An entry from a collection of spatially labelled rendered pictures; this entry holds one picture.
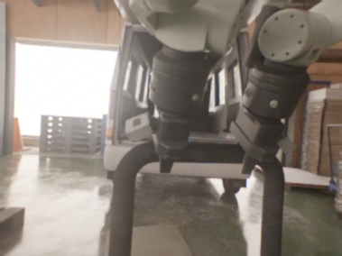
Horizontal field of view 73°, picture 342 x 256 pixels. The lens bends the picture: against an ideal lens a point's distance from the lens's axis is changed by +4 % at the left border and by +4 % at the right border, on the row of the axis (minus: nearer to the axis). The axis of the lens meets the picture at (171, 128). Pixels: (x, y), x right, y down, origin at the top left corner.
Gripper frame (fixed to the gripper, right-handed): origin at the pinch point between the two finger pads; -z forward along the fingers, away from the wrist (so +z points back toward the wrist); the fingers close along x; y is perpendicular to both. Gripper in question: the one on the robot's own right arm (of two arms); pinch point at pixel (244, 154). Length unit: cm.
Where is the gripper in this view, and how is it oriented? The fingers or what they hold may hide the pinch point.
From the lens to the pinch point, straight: 49.5
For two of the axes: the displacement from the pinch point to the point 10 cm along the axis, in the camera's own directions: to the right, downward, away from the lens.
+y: -9.7, -0.5, -2.3
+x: -1.7, -5.4, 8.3
